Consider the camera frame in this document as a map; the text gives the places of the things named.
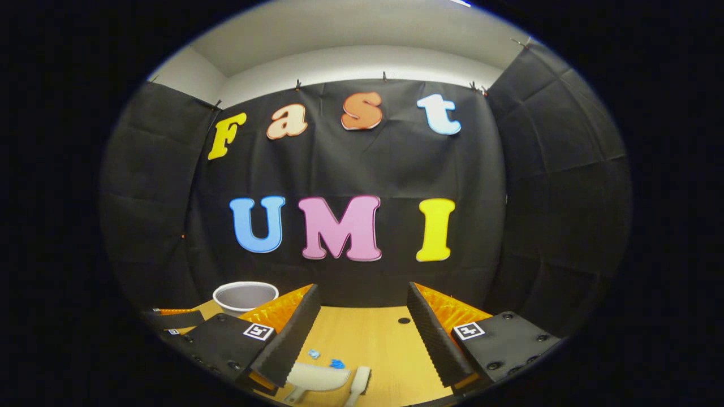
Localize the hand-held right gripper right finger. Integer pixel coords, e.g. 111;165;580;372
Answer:
407;282;562;397

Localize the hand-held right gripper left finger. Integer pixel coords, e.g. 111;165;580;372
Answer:
174;283;322;395

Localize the grey dustpan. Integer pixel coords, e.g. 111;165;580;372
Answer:
283;362;352;405

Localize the white garbage bin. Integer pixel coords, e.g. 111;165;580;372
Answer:
213;281;279;317

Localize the small grey broom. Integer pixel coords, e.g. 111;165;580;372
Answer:
344;366;372;407

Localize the wooden desktop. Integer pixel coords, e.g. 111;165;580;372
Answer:
189;300;462;407

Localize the black backdrop cloth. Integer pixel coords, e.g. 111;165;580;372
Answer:
99;40;633;340

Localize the row of small cloth clips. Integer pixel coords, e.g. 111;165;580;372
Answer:
150;37;532;111

